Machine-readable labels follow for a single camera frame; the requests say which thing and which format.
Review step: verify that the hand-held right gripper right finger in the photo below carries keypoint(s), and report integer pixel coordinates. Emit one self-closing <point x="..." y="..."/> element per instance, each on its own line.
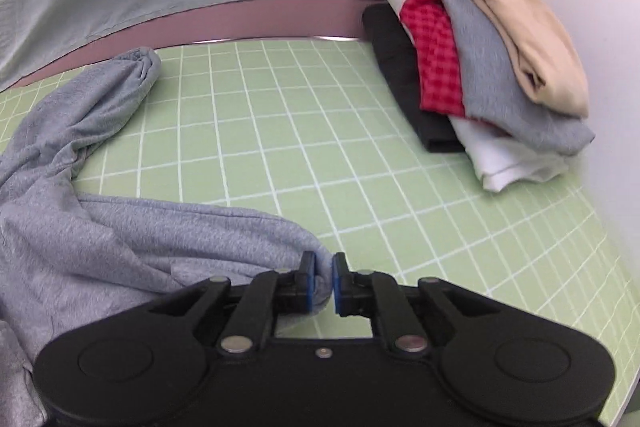
<point x="336" y="283"/>

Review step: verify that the red checked folded garment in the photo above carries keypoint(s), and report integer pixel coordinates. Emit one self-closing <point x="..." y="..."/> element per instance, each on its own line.
<point x="435" y="57"/>

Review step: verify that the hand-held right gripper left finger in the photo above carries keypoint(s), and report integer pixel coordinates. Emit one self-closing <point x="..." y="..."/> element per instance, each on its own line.
<point x="311" y="283"/>

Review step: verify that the grey sweatshirt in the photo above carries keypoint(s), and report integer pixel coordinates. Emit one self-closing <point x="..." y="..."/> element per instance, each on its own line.
<point x="150" y="237"/>

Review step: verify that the beige folded garment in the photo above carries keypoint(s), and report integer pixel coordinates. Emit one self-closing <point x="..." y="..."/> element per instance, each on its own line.
<point x="540" y="42"/>

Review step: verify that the grey folded garment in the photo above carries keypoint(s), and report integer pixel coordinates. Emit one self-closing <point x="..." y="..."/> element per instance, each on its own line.
<point x="490" y="77"/>

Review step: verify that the white folded garment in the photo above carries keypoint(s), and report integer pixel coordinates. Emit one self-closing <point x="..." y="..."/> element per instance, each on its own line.
<point x="500" y="162"/>

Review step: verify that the black folded garment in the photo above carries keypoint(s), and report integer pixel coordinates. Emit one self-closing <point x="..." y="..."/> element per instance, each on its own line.
<point x="395" y="57"/>

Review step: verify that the mauve panel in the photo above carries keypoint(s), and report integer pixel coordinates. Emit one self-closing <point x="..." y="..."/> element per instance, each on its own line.
<point x="250" y="19"/>

